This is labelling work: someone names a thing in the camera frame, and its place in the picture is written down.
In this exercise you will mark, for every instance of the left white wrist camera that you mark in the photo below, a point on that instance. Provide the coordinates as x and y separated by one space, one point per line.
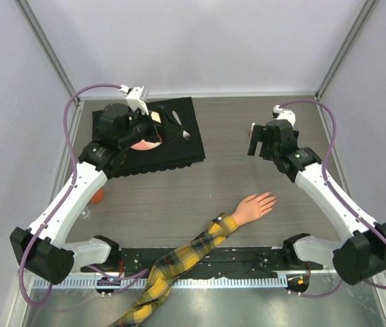
136 99

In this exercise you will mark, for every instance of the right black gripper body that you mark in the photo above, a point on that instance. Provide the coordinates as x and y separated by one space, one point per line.
275 153

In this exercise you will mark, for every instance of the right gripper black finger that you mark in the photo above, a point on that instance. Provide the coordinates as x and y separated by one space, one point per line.
252 142
257 136

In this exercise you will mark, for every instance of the black cloth placemat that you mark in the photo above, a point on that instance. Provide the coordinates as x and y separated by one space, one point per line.
179 150

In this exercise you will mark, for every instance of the pink ceramic plate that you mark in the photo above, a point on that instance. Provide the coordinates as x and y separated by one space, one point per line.
145 145

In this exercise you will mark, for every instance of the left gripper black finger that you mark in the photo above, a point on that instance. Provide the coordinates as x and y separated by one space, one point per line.
172 132
169 119

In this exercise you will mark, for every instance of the orange ball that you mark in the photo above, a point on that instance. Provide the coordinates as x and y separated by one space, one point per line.
97 197

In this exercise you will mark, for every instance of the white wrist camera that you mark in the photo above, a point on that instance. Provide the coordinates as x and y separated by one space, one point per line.
136 99
280 113

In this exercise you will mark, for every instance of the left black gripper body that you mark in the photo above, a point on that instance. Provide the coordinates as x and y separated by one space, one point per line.
161 129

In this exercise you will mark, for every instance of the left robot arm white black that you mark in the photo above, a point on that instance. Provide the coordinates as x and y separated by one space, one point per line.
42 248

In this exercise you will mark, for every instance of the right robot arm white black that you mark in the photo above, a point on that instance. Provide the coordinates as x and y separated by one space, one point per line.
361 251

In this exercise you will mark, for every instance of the silver fork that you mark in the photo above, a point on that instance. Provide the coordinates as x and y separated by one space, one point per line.
185 134

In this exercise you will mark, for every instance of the yellow plaid sleeve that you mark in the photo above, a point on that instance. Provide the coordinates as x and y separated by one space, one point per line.
174 265

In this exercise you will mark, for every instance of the white slotted cable duct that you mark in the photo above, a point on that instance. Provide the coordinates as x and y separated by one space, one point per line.
95 281

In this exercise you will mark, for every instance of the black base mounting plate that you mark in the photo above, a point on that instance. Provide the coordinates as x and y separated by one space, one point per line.
230 262

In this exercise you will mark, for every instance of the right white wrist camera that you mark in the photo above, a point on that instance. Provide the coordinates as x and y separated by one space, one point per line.
280 113

